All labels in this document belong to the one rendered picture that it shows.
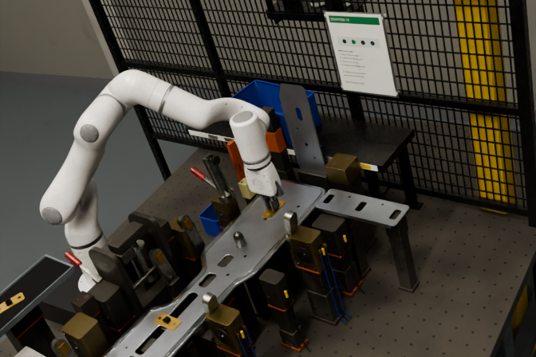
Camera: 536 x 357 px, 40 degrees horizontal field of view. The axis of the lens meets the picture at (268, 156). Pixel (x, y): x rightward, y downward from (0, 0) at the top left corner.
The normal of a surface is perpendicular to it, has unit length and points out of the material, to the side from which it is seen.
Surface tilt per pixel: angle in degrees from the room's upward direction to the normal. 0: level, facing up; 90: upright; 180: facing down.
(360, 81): 90
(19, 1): 90
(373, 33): 90
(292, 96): 90
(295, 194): 0
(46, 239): 0
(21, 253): 0
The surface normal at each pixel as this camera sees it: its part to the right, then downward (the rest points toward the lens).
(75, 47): -0.52, 0.58
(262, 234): -0.25, -0.81
